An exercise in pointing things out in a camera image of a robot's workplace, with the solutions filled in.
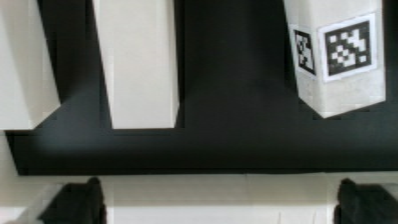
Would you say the white chair leg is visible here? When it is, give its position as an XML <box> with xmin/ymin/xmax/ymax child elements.
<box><xmin>282</xmin><ymin>0</ymin><xmax>385</xmax><ymax>118</ymax></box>

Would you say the white front rail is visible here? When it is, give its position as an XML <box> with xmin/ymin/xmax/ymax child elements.
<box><xmin>0</xmin><ymin>133</ymin><xmax>398</xmax><ymax>224</ymax></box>

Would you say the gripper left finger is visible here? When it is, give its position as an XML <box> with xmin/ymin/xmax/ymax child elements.
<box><xmin>38</xmin><ymin>177</ymin><xmax>106</xmax><ymax>224</ymax></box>

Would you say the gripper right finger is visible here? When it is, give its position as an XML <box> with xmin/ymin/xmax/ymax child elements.
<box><xmin>331</xmin><ymin>179</ymin><xmax>398</xmax><ymax>224</ymax></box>

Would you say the white chair backrest frame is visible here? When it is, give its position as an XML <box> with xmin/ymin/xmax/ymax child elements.
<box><xmin>0</xmin><ymin>0</ymin><xmax>179</xmax><ymax>130</ymax></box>

